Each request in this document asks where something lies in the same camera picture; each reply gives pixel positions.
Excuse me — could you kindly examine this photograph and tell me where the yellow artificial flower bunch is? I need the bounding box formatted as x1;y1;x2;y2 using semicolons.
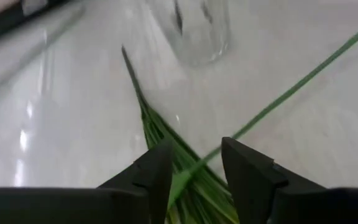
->
121;45;241;224

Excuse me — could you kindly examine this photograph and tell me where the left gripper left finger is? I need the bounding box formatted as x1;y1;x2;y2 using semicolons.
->
0;139;175;224

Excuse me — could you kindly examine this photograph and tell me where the clear glass vase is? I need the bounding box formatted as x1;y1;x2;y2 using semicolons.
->
147;0;231;68

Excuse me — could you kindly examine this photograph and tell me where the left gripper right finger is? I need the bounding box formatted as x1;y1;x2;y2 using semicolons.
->
221;136;358;224

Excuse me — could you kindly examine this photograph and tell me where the dark red artificial tulip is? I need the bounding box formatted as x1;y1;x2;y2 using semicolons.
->
166;17;358;209

